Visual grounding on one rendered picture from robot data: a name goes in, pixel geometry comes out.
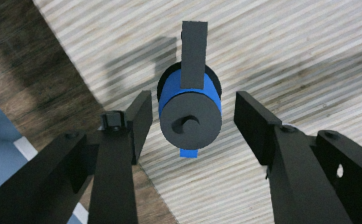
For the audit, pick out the black round disc with center stud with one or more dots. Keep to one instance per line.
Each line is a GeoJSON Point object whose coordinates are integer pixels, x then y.
{"type": "Point", "coordinates": [208, 71]}

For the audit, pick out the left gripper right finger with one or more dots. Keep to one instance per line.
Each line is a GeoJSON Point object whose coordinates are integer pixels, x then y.
{"type": "Point", "coordinates": [301, 191]}

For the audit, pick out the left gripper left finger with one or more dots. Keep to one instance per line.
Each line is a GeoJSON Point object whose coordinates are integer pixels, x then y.
{"type": "Point", "coordinates": [48, 188]}

